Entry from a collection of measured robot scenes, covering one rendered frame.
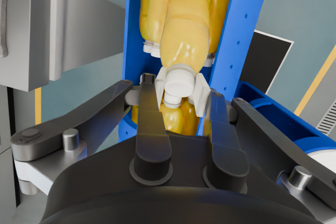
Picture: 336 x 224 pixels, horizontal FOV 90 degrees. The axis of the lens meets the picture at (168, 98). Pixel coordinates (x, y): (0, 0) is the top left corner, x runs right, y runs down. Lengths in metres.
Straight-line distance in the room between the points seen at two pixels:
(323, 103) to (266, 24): 0.94
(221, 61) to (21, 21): 0.50
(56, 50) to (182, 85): 0.50
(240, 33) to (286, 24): 1.43
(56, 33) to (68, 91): 1.33
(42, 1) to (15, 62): 0.18
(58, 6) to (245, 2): 0.50
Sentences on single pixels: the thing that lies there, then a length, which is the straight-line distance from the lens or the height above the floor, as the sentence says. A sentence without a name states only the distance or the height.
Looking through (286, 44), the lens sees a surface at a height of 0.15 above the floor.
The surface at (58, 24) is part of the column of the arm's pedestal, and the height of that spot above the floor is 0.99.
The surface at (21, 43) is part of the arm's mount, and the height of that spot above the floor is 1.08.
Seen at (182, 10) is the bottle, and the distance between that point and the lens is 0.27.
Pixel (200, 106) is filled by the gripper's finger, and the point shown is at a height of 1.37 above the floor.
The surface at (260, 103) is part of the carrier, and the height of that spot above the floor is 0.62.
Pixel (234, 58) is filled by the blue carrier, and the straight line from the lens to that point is 0.33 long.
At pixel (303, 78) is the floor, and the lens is 1.93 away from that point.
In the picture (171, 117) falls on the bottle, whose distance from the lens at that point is 0.36.
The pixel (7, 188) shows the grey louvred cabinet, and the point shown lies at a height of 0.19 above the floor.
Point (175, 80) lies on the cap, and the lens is 0.20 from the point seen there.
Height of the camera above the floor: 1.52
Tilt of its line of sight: 69 degrees down
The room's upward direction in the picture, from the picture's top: 172 degrees counter-clockwise
